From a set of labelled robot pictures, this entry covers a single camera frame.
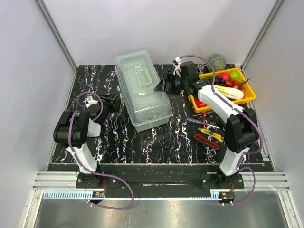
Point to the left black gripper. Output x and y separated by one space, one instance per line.
114 105

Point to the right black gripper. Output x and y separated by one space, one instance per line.
167 77

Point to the clear plastic tool box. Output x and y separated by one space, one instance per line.
137 79

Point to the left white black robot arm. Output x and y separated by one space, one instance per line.
75 127

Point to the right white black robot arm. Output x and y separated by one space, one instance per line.
241 129

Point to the blue red screwdriver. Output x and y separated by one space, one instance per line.
201 123

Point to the dark purple grapes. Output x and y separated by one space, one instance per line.
218 80

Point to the green netted melon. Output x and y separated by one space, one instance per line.
218 62

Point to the red pink apple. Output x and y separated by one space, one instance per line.
225 76

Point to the marbled black mat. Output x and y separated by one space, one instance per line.
172 143

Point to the red utility knife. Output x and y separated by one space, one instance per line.
199 138

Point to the red cherries bunch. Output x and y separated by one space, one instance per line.
236 84

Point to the green apple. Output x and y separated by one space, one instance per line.
235 75

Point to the yellow utility knife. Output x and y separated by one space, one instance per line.
212 134

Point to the yellow plastic bin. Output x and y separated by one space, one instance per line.
248 93

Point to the aluminium frame rail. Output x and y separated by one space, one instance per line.
70 180

